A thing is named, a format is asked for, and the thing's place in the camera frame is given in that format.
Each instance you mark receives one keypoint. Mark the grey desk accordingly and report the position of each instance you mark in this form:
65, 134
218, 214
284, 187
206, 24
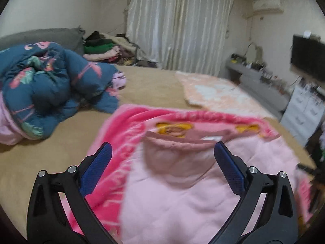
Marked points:
259, 83

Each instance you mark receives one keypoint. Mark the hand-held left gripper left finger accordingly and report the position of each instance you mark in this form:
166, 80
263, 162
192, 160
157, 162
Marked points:
97, 166

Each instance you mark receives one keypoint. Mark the pile of folded clothes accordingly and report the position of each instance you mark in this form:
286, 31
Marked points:
104, 47

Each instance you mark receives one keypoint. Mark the pink printed blanket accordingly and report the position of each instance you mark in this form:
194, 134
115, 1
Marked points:
127, 129

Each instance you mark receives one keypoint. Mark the white drawer cabinet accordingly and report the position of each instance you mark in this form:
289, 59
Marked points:
302, 111

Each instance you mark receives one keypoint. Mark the cream curtain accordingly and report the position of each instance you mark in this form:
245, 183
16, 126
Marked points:
177, 22

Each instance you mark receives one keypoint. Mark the black television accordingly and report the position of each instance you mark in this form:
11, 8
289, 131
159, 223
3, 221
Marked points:
308, 54

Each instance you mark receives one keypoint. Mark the peach checkered blanket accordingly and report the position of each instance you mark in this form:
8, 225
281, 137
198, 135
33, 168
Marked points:
223, 94

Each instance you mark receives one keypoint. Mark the pink quilted jacket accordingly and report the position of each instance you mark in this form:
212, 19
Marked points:
182, 183

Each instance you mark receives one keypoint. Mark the bed with tan sheet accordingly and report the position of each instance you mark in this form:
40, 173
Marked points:
152, 83

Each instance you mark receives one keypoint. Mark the white air conditioner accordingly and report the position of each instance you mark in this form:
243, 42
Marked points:
268, 4

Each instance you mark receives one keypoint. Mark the blue floral duvet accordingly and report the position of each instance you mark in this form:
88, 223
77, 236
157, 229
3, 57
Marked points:
50, 81

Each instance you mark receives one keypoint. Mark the clutter of desk items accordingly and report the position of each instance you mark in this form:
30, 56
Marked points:
254, 64

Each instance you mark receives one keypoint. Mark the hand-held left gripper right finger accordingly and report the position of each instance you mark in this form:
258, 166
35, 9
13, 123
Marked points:
228, 167

